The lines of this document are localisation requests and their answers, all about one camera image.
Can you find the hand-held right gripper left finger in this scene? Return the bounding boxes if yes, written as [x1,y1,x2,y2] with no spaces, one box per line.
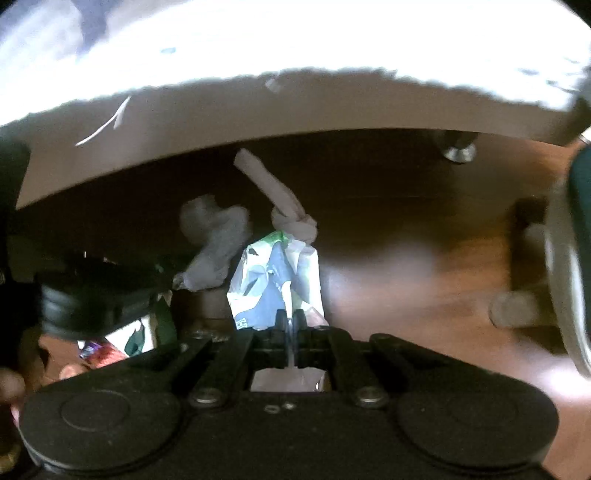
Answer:
[152,308,291,409]

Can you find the person's left hand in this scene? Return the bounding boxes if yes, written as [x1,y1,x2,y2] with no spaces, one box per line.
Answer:
[0,370,27,424]

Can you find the white round base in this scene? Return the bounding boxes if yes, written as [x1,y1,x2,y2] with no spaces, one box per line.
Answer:
[489,178,591,377]

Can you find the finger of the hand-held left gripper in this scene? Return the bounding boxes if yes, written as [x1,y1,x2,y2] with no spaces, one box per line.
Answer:
[110,259,173,332]

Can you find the teal plastic trash bin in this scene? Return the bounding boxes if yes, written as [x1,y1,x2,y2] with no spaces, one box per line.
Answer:
[567,147,591,340]

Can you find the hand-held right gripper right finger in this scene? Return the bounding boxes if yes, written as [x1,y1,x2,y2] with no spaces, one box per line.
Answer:
[293,308,419,409]

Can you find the christmas print gift bag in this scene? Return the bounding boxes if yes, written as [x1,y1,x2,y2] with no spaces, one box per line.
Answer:
[78,299,179,361]

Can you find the metal bed leg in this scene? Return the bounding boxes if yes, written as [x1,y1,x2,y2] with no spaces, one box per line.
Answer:
[438,131,478,164]

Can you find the knotted printed plastic bag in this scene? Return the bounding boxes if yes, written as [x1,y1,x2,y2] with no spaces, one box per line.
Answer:
[226,148,330,331]

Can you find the grey tissue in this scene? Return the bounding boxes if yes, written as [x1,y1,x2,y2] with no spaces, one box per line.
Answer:
[172,195,250,292]

